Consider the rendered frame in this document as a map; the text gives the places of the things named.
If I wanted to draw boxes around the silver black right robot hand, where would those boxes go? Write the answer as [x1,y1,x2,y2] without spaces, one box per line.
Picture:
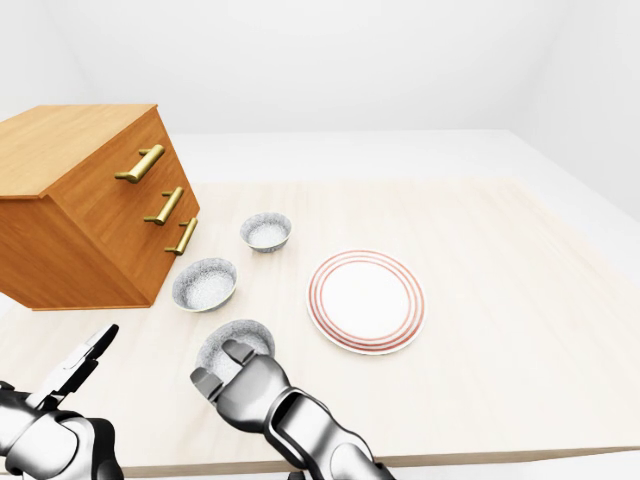
[189,339,294,449]

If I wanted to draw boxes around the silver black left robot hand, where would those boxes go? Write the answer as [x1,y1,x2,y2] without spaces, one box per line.
[0,323,121,477]

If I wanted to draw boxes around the patterned grey bowl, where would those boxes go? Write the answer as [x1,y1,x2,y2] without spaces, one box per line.
[197,318,277,387]
[171,257,239,314]
[239,211,293,254]

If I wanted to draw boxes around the white plate with red rings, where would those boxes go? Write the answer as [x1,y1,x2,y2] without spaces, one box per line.
[305,249,427,357]

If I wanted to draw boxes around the small wooden cabinet drawer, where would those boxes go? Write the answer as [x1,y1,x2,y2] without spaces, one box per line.
[112,171,202,308]

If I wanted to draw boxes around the medium wooden cabinet drawer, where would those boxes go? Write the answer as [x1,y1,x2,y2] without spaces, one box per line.
[75,138,188,272]

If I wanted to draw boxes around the large wooden cabinet drawer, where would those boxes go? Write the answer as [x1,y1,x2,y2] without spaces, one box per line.
[39,105,174,235]

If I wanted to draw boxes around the wooden cabinet with drawers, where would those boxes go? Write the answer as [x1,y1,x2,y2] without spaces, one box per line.
[0,103,202,312]

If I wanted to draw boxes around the short brass drawer handle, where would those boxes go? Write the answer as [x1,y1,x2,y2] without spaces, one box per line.
[164,217,200,257]

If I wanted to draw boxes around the medium brass drawer handle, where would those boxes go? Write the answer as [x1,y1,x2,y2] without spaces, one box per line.
[143,186,185,227]

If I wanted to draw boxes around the long brass drawer handle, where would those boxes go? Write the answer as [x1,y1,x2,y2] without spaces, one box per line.
[114,144,167,185]

